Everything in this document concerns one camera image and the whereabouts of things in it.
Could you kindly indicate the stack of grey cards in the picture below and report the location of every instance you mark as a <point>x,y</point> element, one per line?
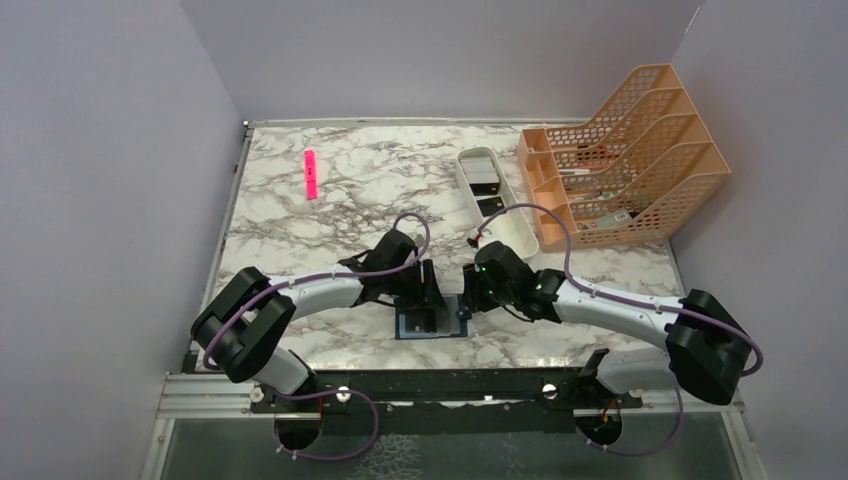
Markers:
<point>481,175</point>

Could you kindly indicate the aluminium frame rail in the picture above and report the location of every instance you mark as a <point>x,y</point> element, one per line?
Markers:
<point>213,396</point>

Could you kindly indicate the black credit card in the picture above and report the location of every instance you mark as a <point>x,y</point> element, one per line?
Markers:
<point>420,322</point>

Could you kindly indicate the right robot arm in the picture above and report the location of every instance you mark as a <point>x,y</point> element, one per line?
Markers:
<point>695,344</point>

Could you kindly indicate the pink highlighter marker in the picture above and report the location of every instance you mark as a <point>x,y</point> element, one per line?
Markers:
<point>310,175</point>

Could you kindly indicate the orange mesh file organizer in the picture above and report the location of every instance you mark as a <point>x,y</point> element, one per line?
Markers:
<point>649,123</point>

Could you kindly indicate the white oblong plastic tray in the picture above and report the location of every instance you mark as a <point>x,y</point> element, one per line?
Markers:
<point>511,228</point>

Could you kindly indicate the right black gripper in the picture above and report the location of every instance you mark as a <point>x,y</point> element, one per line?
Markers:
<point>472,296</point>

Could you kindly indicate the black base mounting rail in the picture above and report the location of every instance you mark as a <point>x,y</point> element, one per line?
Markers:
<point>567,387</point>

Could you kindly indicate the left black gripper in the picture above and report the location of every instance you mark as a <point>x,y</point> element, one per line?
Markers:
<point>426,294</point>

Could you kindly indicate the pens in organizer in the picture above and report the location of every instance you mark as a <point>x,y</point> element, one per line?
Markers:
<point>603,198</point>

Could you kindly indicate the loose black VIP card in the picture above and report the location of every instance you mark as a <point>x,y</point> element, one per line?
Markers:
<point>490,206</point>

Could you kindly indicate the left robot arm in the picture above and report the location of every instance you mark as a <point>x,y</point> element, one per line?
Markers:
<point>241,328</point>

